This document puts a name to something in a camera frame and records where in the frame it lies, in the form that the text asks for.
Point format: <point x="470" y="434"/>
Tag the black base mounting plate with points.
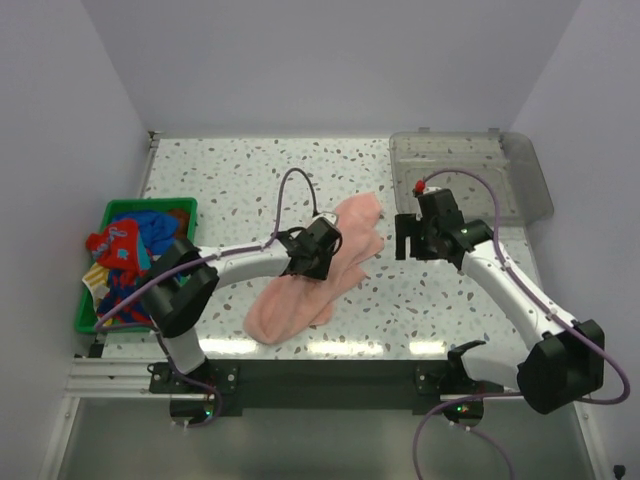
<point x="410" y="385"/>

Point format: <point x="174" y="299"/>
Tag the aluminium frame rail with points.
<point x="116" y="365"/>

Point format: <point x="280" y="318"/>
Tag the red patterned towel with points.
<point x="119" y="246"/>

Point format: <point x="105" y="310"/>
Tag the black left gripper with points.
<point x="321" y="270"/>

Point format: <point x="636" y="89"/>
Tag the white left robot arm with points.
<point x="178" y="286"/>

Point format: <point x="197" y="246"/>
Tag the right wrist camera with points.
<point x="422" y="188"/>

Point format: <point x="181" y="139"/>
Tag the blue towel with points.
<point x="156" y="229"/>

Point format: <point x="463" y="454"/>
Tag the brown towel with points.
<point x="183" y="219"/>

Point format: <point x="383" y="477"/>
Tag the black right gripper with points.
<point x="407" y="225"/>

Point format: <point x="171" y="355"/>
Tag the green plastic bin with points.
<point x="123" y="283"/>

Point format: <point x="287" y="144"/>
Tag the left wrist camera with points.
<point x="329" y="217"/>

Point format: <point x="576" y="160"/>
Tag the pink towel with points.
<point x="291" y="304"/>

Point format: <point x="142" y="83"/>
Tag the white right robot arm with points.
<point x="563" y="362"/>

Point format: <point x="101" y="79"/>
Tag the yellow striped towel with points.
<point x="96" y="281"/>

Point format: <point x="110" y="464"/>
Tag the clear plastic container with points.
<point x="476" y="167"/>

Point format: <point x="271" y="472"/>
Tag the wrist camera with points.
<point x="329" y="217"/>
<point x="422" y="188"/>

